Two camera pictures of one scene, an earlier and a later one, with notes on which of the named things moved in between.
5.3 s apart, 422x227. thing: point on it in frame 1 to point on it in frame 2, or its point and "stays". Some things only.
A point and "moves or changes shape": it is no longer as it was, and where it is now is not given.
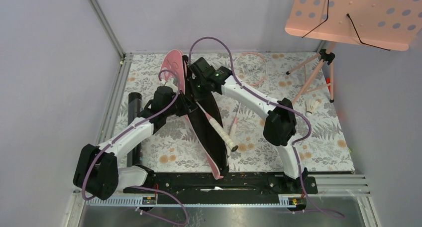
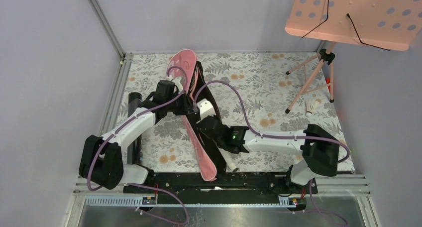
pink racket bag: x=175 y=71 moves or changes shape
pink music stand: x=389 y=18 stays
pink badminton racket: x=250 y=68 to x=231 y=166
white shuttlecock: x=310 y=106 stays
